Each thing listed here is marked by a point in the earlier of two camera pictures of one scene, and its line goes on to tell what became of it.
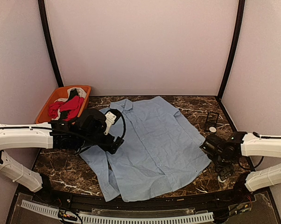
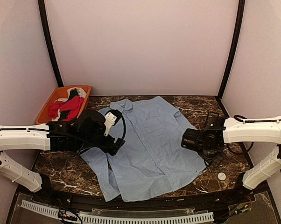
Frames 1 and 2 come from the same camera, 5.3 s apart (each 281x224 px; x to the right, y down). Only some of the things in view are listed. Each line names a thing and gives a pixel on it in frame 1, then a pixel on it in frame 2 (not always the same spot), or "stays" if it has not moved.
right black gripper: (223, 172) to (215, 162)
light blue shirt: (160, 148) stays
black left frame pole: (42, 10) stays
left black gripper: (113, 149) stays
